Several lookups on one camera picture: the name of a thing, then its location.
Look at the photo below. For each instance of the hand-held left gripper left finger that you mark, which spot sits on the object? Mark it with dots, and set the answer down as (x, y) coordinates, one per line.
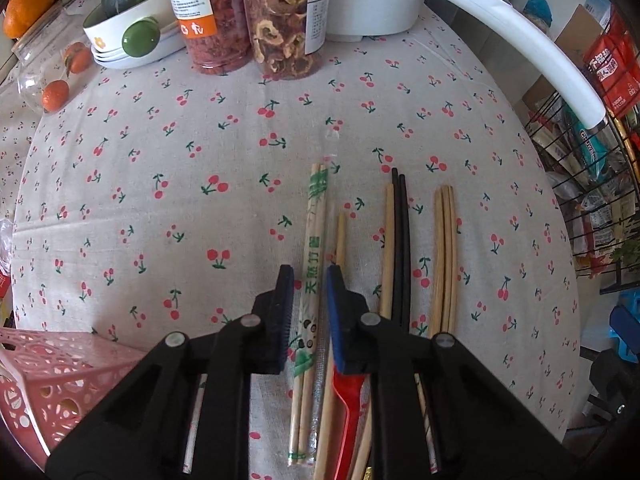
(286, 320)

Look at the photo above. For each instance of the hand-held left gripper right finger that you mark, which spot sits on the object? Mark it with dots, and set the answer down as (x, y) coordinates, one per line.
(337, 320)

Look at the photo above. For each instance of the plastic-wrapped bamboo chopsticks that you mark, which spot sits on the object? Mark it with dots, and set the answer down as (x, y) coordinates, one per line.
(312, 240)

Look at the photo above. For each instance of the red plastic spoon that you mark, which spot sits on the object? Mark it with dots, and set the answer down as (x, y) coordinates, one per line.
(345, 410)

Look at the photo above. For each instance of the pink perforated plastic basket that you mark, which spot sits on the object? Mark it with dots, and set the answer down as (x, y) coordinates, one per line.
(50, 375)

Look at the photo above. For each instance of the white paper-wrapped chopsticks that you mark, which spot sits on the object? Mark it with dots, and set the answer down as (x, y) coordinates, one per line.
(429, 430)
(192, 435)

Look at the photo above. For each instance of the clear jar of dried fruit slices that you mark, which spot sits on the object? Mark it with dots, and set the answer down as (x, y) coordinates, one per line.
(275, 35)

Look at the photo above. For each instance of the blue plastic object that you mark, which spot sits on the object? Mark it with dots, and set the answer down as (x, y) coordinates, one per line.
(627, 325)

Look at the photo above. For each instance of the green leafy vegetables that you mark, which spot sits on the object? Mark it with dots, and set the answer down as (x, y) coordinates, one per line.
(625, 252)

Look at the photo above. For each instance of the clear jar of goji berries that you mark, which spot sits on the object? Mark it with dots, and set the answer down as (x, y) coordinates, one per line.
(225, 20)

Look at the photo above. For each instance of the cherry-print cabinet cover cloth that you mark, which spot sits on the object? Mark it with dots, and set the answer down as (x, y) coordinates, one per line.
(12, 160)

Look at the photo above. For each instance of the small orange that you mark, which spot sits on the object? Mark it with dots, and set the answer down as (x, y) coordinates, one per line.
(80, 57)
(55, 96)

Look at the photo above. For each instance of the white flower-print bowl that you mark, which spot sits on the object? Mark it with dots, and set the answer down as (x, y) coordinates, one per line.
(115, 30)

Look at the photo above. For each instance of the glass jar with wooden lid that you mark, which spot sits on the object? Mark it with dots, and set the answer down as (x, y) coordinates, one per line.
(30, 75)

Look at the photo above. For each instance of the blue plastic bag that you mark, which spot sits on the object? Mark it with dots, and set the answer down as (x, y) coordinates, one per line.
(539, 10)

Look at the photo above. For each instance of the brown cardboard box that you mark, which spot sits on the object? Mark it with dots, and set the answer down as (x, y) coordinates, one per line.
(575, 35)

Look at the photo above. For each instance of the pile of assorted snack packets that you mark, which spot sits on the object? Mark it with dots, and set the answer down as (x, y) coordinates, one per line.
(607, 65)

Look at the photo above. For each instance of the large orange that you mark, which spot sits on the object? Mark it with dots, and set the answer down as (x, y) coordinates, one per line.
(30, 7)

